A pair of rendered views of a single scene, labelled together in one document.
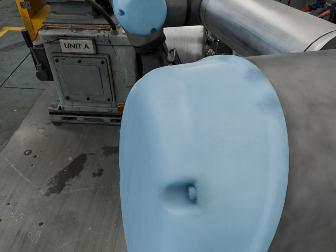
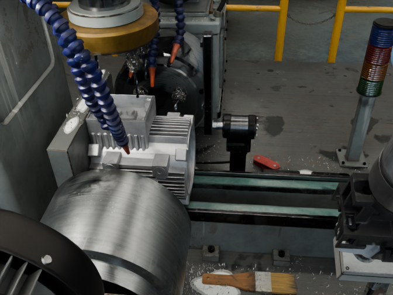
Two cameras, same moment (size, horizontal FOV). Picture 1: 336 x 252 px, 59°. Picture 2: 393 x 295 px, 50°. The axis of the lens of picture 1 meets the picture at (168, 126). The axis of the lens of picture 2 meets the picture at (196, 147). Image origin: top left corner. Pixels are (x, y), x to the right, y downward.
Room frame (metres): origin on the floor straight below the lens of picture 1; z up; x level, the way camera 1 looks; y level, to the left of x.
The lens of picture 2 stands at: (0.79, 0.39, 1.59)
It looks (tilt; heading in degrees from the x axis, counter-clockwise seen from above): 37 degrees down; 272
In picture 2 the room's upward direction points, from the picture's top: 2 degrees counter-clockwise
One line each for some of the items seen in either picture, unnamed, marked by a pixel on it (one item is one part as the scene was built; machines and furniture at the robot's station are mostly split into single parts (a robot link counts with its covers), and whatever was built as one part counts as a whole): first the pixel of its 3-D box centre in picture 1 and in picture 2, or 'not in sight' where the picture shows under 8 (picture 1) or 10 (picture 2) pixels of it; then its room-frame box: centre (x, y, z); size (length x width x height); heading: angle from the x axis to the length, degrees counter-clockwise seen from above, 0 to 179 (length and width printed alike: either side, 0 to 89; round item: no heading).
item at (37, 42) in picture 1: (43, 54); not in sight; (0.89, 0.41, 1.07); 0.08 x 0.07 x 0.20; 176
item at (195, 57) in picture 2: not in sight; (168, 76); (0.91, -0.66, 1.04); 0.41 x 0.25 x 0.25; 86
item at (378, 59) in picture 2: not in sight; (379, 51); (0.38, -0.59, 1.14); 0.06 x 0.06 x 0.04
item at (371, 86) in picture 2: not in sight; (370, 83); (0.38, -0.59, 1.05); 0.06 x 0.06 x 0.04
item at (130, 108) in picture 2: not in sight; (123, 121); (0.97, -0.34, 1.11); 0.12 x 0.11 x 0.07; 175
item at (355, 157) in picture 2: not in sight; (366, 98); (0.38, -0.59, 1.01); 0.08 x 0.08 x 0.42; 86
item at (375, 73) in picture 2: not in sight; (374, 68); (0.38, -0.59, 1.10); 0.06 x 0.06 x 0.04
